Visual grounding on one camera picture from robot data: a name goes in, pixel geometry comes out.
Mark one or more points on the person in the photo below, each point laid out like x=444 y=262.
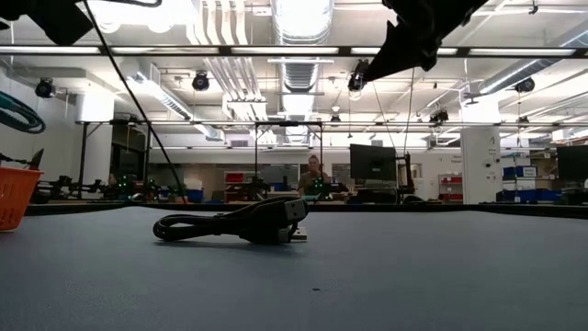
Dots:
x=313 y=177

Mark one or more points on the black overhead frame bar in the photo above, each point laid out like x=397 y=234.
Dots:
x=161 y=50

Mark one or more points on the black hanging spotlight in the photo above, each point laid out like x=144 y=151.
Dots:
x=200 y=82
x=45 y=88
x=525 y=85
x=356 y=79

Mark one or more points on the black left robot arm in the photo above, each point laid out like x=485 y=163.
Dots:
x=55 y=20

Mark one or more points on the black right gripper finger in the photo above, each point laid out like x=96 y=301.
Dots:
x=404 y=53

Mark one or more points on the black monitor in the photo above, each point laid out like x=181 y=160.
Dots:
x=373 y=162
x=573 y=163

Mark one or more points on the silver ventilation duct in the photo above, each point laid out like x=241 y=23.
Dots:
x=301 y=23

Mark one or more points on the orange plastic bin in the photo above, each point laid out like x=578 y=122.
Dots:
x=16 y=197

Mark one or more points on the white pillar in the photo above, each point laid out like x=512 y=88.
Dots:
x=480 y=165

